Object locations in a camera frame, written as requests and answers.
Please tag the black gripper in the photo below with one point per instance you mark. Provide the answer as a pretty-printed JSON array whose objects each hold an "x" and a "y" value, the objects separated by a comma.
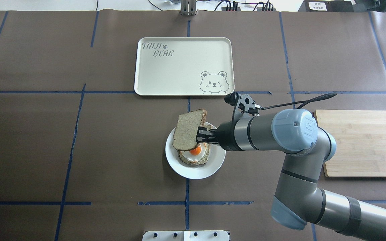
[{"x": 226, "y": 135}]

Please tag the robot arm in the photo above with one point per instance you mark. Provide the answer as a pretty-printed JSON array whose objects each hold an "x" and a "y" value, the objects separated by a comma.
[{"x": 297, "y": 199}]

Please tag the white round plate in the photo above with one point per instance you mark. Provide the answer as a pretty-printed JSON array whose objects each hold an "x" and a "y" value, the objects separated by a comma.
[{"x": 216, "y": 159}]

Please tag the fried egg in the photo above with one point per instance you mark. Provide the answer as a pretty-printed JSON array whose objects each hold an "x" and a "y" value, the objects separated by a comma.
[{"x": 195, "y": 152}]

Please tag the cream bear serving tray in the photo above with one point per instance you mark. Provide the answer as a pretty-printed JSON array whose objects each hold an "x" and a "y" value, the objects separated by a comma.
[{"x": 184, "y": 66}]

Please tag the wooden cutting board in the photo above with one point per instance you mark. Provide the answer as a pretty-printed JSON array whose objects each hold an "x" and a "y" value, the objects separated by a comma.
[{"x": 361, "y": 142}]

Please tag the black power box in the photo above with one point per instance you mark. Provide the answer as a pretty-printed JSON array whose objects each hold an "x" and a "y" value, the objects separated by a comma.
[{"x": 326, "y": 6}]

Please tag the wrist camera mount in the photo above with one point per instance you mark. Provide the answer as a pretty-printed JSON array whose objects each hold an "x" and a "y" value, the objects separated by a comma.
[{"x": 244, "y": 106}]

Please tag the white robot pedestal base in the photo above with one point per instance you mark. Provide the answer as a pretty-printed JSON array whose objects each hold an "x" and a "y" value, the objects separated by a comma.
[{"x": 187, "y": 235}]

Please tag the aluminium frame post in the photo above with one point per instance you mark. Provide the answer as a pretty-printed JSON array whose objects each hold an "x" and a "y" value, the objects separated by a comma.
[{"x": 188, "y": 8}]

